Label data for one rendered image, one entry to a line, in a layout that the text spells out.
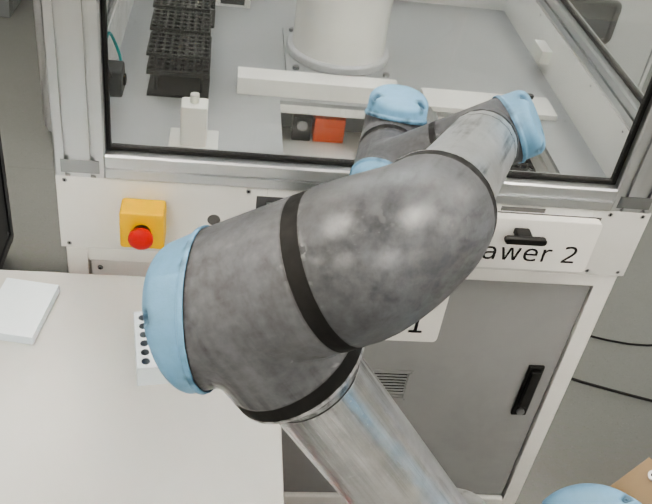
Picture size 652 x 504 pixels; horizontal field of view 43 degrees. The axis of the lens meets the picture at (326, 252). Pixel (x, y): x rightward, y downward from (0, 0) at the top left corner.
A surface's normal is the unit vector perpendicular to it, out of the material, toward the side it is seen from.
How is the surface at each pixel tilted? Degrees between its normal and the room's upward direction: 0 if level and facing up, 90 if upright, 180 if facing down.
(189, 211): 90
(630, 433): 0
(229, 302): 66
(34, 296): 0
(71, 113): 90
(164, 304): 55
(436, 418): 90
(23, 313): 0
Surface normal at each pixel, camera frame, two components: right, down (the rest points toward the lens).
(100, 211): 0.07, 0.62
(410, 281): 0.43, 0.25
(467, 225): 0.72, -0.13
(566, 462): 0.13, -0.78
